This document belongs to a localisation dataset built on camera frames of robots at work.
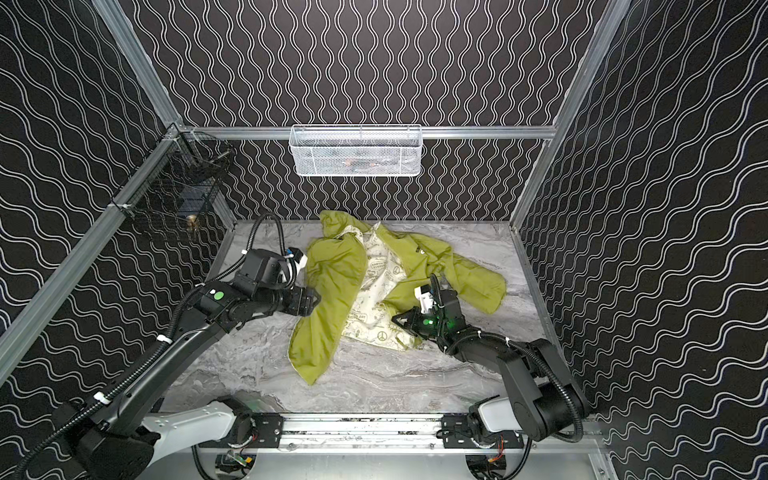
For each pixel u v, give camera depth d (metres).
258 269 0.54
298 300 0.64
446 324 0.70
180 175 0.97
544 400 0.43
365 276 1.03
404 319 0.84
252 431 0.73
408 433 0.76
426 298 0.84
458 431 0.73
